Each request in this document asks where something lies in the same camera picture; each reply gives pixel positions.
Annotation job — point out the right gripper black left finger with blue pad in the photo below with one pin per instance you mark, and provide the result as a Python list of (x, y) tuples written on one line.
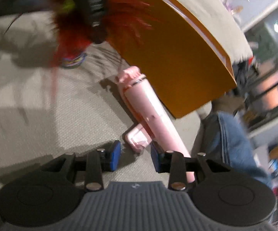
[(102, 159)]

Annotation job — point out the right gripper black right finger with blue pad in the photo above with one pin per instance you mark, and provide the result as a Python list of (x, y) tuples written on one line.
[(171, 162)]

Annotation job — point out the pink handheld device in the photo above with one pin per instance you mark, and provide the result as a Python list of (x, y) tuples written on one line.
[(154, 123)]

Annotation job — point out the blue denim right leg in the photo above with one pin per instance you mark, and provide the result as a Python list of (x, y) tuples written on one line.
[(225, 140)]

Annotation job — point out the beige sofa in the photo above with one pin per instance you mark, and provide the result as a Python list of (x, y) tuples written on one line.
[(35, 126)]

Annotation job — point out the orange cardboard box white inside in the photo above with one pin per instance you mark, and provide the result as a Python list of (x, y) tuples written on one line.
[(183, 62)]

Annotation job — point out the red feather toy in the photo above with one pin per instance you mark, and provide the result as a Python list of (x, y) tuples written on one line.
[(80, 23)]

